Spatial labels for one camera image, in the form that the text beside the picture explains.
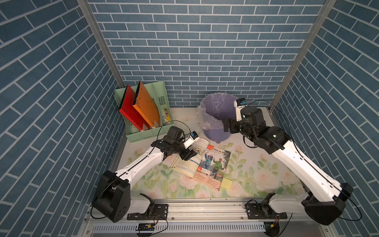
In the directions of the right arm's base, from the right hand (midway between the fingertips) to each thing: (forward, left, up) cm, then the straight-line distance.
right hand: (230, 116), depth 71 cm
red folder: (+7, +57, -6) cm, 58 cm away
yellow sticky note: (-21, -2, -33) cm, 39 cm away
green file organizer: (+28, +61, -7) cm, 68 cm away
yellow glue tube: (+28, +42, -32) cm, 60 cm away
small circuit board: (-44, +38, -36) cm, 68 cm away
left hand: (-7, +17, -20) cm, 27 cm away
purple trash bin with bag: (+21, +8, -18) cm, 29 cm away
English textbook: (-12, +8, -33) cm, 36 cm away
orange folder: (+25, +55, -18) cm, 63 cm away
